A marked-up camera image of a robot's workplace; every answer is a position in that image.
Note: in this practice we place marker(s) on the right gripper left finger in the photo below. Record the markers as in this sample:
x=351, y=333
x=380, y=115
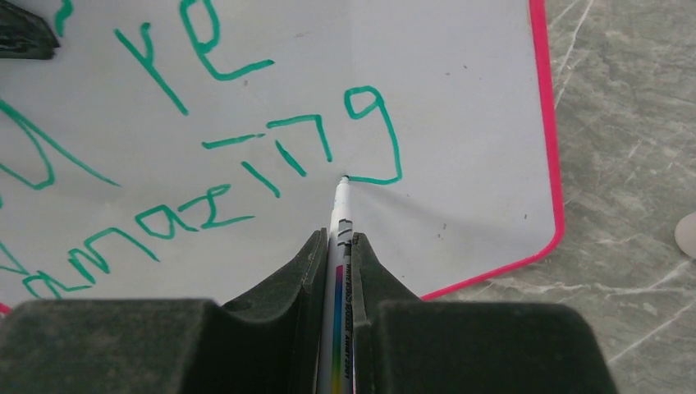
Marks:
x=263, y=341

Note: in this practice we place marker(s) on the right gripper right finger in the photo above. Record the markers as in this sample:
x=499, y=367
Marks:
x=403, y=344

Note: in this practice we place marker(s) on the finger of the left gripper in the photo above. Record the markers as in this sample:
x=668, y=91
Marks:
x=25, y=35

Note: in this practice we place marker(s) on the green whiteboard marker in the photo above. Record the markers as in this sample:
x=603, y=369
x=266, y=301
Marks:
x=335, y=370

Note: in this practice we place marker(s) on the pink framed whiteboard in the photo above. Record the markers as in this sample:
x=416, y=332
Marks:
x=190, y=148

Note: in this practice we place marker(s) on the white pvc pipe frame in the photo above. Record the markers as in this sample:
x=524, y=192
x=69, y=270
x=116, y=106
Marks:
x=685, y=235

